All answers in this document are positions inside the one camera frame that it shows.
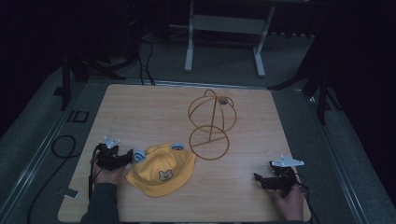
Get white metal desk frame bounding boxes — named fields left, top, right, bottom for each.
left=183, top=0, right=276, bottom=78

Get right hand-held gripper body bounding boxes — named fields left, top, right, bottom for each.
left=268, top=154, right=305, bottom=198

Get hand-held gripper cable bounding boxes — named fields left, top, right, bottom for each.
left=293, top=173, right=322, bottom=224
left=88, top=146, right=101, bottom=202

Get orange wire hat stand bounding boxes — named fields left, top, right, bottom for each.
left=187, top=89, right=238, bottom=161

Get right hand-held gripper cable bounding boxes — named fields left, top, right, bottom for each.
left=293, top=173, right=322, bottom=224

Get black floor cable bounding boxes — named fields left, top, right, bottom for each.
left=26, top=134, right=78, bottom=224

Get black metal stand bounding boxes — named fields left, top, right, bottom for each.
left=267, top=18, right=344, bottom=126
left=52, top=0, right=141, bottom=112

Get left hand-held gripper cable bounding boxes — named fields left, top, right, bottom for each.
left=88, top=146, right=101, bottom=202

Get person's right hand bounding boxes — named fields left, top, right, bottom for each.
left=266, top=183, right=305, bottom=222

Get person's left hand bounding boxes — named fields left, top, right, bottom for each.
left=91, top=151, right=126, bottom=187

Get yellow bear hat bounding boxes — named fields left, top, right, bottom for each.
left=125, top=142, right=198, bottom=198

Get black hanging cables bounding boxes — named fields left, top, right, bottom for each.
left=135, top=38, right=157, bottom=87

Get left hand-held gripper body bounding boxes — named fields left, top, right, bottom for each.
left=94, top=135, right=128, bottom=171

